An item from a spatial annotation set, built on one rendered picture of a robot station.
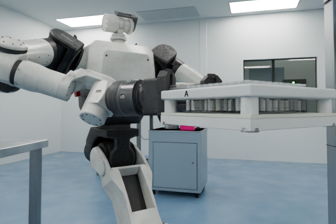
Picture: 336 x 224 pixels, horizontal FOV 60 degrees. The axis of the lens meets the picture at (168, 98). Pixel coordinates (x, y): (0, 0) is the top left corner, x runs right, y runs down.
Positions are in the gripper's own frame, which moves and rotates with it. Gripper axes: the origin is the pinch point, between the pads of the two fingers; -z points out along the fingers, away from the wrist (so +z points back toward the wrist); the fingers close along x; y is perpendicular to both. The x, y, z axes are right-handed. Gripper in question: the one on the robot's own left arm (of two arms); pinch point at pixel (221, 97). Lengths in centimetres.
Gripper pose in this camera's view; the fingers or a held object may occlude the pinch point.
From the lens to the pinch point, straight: 73.5
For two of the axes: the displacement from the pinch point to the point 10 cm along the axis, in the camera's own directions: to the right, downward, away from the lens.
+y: -9.0, -0.1, -4.3
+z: -4.3, 0.5, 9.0
